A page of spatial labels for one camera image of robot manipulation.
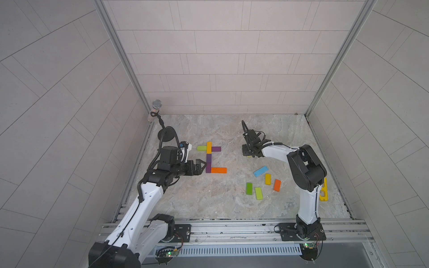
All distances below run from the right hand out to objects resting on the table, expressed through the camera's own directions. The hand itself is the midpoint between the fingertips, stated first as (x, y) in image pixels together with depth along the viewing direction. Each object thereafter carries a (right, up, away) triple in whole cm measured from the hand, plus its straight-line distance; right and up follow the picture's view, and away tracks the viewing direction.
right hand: (246, 148), depth 101 cm
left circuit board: (-37, -38, -36) cm, 64 cm away
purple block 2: (-22, -5, -5) cm, 23 cm away
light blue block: (+6, -11, -11) cm, 17 cm away
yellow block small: (+9, -14, -14) cm, 22 cm away
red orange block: (+14, -17, -16) cm, 27 cm away
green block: (-1, -18, -17) cm, 25 cm away
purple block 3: (-22, -9, -10) cm, 26 cm away
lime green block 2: (+4, -20, -19) cm, 28 cm away
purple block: (-19, 0, -2) cm, 19 cm away
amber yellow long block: (-23, +2, -2) cm, 23 cm away
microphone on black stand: (-51, +9, +6) cm, 52 cm away
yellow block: (+1, -4, -5) cm, 6 cm away
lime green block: (-27, +1, -2) cm, 27 cm away
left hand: (-24, -4, -24) cm, 34 cm away
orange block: (-16, -11, -11) cm, 22 cm away
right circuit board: (+22, -39, -32) cm, 55 cm away
